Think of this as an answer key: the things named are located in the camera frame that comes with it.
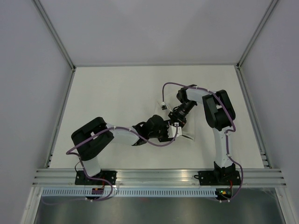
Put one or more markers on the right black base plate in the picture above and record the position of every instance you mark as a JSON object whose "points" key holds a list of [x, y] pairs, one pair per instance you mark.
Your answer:
{"points": [[211, 178]]}

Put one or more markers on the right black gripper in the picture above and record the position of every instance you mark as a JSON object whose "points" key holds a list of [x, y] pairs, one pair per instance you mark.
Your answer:
{"points": [[175, 118]]}

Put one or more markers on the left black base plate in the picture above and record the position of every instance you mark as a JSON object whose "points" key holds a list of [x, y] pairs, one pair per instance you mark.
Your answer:
{"points": [[103, 178]]}

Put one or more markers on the front aluminium rail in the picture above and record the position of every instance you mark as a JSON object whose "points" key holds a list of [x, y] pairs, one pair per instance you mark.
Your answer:
{"points": [[177, 178]]}

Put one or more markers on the white cloth napkin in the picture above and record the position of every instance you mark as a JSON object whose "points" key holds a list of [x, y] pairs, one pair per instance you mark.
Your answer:
{"points": [[188, 131]]}

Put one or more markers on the right aluminium frame post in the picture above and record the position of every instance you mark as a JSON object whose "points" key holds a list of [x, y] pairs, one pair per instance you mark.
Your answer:
{"points": [[265, 18]]}

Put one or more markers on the white slotted cable duct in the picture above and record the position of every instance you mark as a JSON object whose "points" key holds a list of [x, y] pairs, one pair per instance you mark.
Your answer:
{"points": [[130, 192]]}

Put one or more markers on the aluminium frame post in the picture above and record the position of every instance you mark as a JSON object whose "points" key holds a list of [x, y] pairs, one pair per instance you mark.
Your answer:
{"points": [[48, 23], [265, 18]]}

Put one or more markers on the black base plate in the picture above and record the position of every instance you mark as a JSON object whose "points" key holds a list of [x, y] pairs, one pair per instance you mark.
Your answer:
{"points": [[103, 178], [211, 178]]}

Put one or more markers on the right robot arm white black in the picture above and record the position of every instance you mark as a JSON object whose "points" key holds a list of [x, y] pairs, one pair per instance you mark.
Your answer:
{"points": [[220, 116]]}

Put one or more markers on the left aluminium frame post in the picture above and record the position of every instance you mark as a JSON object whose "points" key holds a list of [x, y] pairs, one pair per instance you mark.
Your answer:
{"points": [[48, 23]]}

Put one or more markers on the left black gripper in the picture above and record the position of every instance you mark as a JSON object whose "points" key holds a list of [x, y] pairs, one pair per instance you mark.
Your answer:
{"points": [[165, 138]]}

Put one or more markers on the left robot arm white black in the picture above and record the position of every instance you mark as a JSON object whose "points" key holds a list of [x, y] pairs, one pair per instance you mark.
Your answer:
{"points": [[91, 139]]}

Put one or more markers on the back aluminium frame bar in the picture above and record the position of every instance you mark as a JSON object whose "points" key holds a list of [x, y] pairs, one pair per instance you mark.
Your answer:
{"points": [[151, 64]]}

